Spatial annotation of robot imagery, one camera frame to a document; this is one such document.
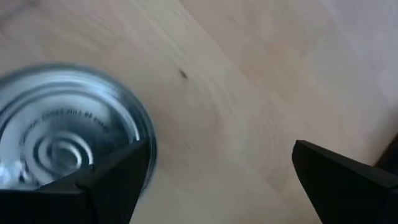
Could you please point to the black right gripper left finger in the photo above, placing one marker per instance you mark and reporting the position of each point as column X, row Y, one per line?
column 93, row 199

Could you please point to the yellow-green labelled bean can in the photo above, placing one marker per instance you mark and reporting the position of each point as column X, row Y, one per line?
column 62, row 124

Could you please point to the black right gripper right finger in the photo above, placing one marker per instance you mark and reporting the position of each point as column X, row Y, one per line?
column 342, row 186

